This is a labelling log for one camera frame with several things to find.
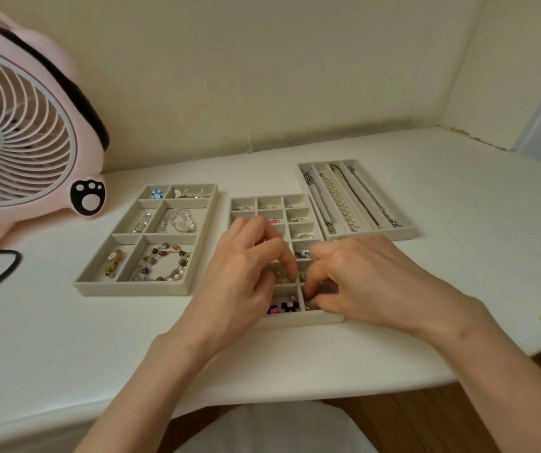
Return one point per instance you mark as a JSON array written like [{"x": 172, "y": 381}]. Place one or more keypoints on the pearl drop earring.
[{"x": 304, "y": 236}]

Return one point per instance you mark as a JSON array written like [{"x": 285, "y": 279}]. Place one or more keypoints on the rhinestone bow brooch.
[{"x": 196, "y": 193}]

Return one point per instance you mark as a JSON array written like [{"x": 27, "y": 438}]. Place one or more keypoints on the person's right forearm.
[{"x": 506, "y": 386}]

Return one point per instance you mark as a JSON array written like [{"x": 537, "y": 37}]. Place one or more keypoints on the grey earring grid tray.
[{"x": 294, "y": 323}]

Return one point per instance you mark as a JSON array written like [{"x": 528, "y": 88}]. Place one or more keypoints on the grey necklace tray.
[{"x": 404, "y": 234}]

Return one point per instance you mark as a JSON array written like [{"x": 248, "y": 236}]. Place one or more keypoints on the gold oval hoop earring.
[{"x": 312, "y": 306}]

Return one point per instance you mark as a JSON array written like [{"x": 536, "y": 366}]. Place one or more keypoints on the person's right hand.
[{"x": 383, "y": 283}]

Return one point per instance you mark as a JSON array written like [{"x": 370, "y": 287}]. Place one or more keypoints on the person's left hand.
[{"x": 237, "y": 287}]

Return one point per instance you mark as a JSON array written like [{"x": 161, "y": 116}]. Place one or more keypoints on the white table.
[{"x": 487, "y": 250}]

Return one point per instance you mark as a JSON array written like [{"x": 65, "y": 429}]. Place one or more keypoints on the pink black bow earring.
[
  {"x": 290, "y": 306},
  {"x": 273, "y": 309}
]

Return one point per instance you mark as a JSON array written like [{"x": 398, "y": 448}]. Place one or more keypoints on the pink animal-shaped desk fan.
[{"x": 20, "y": 136}]

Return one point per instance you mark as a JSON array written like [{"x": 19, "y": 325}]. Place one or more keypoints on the grey bracelet tray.
[{"x": 85, "y": 290}]

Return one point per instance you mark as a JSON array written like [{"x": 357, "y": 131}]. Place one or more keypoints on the gold chunky hoop earring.
[{"x": 285, "y": 278}]

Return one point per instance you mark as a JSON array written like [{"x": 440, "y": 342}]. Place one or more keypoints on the crystal stud earring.
[{"x": 299, "y": 219}]

